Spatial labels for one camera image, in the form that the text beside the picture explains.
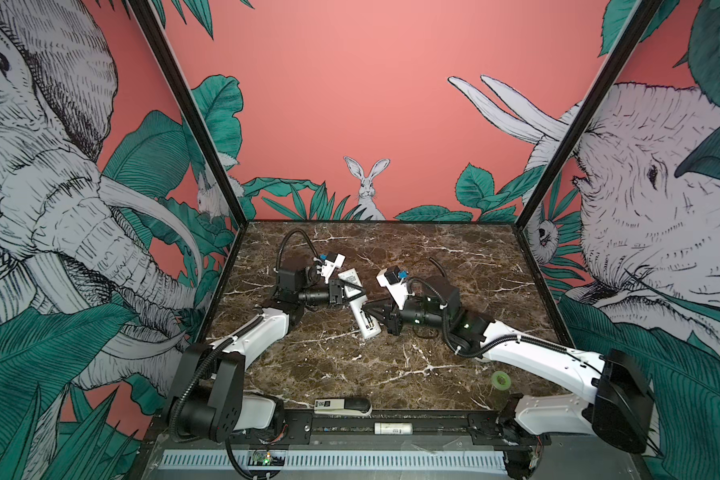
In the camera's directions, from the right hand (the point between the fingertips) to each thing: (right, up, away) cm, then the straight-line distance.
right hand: (361, 308), depth 68 cm
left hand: (0, +3, +7) cm, 7 cm away
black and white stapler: (-3, -26, +5) cm, 27 cm away
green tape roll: (+39, -23, +14) cm, 47 cm away
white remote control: (-2, +3, +8) cm, 9 cm away
